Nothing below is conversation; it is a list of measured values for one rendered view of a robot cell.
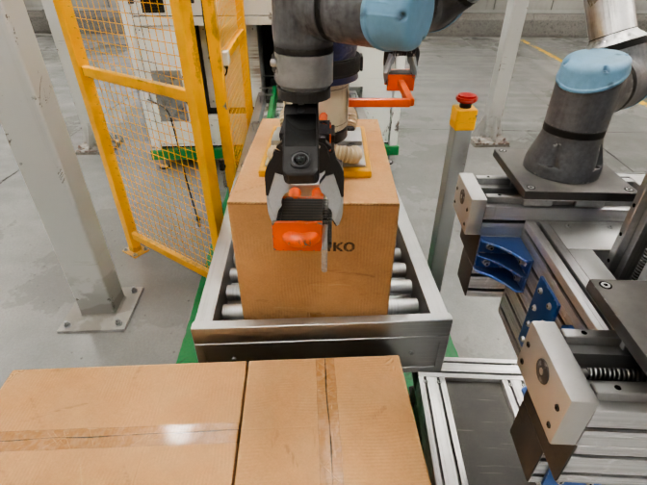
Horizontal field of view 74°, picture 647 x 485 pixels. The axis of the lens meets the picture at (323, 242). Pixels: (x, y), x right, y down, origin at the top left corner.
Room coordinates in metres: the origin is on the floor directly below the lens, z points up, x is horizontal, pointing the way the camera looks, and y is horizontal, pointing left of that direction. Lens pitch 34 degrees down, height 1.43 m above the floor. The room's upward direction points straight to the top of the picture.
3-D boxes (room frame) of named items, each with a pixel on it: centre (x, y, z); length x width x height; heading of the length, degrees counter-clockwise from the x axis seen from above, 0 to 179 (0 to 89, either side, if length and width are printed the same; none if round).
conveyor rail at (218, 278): (1.99, 0.38, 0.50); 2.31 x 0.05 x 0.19; 3
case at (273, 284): (1.17, 0.02, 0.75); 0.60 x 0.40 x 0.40; 179
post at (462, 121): (1.44, -0.47, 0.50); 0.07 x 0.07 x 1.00; 3
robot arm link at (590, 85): (0.87, -0.52, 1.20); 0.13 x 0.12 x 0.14; 127
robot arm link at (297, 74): (0.59, 0.03, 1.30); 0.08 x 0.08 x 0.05
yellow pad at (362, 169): (1.17, -0.08, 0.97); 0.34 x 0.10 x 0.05; 179
